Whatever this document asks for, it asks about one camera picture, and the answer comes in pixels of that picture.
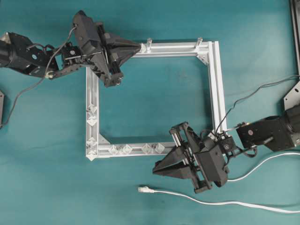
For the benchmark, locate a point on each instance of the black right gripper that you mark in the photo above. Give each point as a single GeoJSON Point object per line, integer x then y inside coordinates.
{"type": "Point", "coordinates": [186, 144]}

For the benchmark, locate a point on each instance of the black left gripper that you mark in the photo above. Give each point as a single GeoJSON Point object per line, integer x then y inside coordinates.
{"type": "Point", "coordinates": [118, 48]}

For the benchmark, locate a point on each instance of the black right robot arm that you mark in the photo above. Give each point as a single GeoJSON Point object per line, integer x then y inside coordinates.
{"type": "Point", "coordinates": [277, 133]}

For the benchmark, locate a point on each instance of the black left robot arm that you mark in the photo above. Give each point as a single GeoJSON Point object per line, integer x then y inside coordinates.
{"type": "Point", "coordinates": [18, 53]}

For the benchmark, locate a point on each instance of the silver pin top middle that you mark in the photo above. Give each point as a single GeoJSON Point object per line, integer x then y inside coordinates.
{"type": "Point", "coordinates": [148, 44]}

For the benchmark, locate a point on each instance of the silver pin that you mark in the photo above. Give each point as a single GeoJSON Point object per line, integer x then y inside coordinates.
{"type": "Point", "coordinates": [198, 43]}
{"type": "Point", "coordinates": [148, 44]}

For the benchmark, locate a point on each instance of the silver pin top right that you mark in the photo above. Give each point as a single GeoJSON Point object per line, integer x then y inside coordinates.
{"type": "Point", "coordinates": [198, 43]}

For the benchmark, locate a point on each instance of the white cable tie mount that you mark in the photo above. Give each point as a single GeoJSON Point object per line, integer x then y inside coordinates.
{"type": "Point", "coordinates": [143, 48]}
{"type": "Point", "coordinates": [91, 144]}
{"type": "Point", "coordinates": [126, 149]}
{"type": "Point", "coordinates": [91, 121]}
{"type": "Point", "coordinates": [147, 149]}
{"type": "Point", "coordinates": [91, 110]}
{"type": "Point", "coordinates": [159, 148]}
{"type": "Point", "coordinates": [114, 149]}

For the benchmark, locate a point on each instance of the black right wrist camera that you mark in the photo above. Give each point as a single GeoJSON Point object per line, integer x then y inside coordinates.
{"type": "Point", "coordinates": [211, 162]}

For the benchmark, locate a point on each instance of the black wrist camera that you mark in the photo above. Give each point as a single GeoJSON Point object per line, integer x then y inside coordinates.
{"type": "Point", "coordinates": [86, 34]}
{"type": "Point", "coordinates": [211, 162]}

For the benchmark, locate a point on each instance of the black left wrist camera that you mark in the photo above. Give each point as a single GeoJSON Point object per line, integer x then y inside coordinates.
{"type": "Point", "coordinates": [86, 34]}

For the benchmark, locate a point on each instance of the silver aluminium extrusion frame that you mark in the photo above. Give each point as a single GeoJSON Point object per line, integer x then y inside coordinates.
{"type": "Point", "coordinates": [208, 54]}

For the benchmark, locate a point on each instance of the black bracket left edge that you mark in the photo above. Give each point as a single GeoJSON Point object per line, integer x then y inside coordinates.
{"type": "Point", "coordinates": [2, 98]}

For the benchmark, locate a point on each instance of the black rail top right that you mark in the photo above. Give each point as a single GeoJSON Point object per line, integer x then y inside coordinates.
{"type": "Point", "coordinates": [295, 14]}

